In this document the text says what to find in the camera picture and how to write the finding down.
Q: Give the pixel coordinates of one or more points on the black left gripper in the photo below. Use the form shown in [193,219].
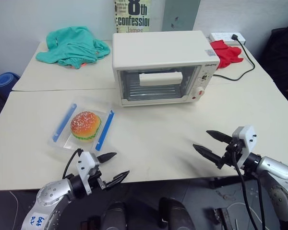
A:
[95,180]

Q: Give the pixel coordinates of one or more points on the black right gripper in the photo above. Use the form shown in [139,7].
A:
[231,155]

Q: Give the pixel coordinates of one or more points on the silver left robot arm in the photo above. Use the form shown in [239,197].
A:
[52,198]

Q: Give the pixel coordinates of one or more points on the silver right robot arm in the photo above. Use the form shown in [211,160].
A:
[276,175]

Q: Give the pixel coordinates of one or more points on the white toaster oven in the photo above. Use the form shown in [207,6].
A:
[158,50]

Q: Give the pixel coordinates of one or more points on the blue plastic clip strip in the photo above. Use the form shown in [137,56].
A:
[63,122]
[105,130]

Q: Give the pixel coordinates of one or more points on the dark rounded shape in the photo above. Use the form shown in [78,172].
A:
[116,215]
[175,213]

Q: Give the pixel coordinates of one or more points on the toy hamburger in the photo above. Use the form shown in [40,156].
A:
[85,125]

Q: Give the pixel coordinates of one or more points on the clear plastic tray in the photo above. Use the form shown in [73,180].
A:
[68,141]

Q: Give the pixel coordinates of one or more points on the red cloth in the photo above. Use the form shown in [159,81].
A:
[226,54]

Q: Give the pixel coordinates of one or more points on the white tape label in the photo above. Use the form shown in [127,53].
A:
[37,221]

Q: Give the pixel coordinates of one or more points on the white power strip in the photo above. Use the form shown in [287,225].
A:
[222,37]

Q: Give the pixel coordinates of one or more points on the person in dark clothing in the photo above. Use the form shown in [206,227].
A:
[282,60]

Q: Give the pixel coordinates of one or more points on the black power plug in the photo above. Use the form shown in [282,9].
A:
[235,37]

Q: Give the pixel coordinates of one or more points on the green cloth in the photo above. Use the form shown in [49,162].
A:
[72,45]

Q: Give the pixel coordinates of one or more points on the grey-green panel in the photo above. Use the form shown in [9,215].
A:
[180,14]

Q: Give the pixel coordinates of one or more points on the blue rolled mat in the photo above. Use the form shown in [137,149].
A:
[4,82]

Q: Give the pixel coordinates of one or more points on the book with black lettering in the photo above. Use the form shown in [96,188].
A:
[132,14]

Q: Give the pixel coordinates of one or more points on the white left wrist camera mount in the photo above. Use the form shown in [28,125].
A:
[86,165]

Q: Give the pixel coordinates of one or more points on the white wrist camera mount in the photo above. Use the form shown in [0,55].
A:
[86,165]
[246,136]

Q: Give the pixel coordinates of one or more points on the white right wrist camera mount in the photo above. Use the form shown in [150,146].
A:
[246,136]

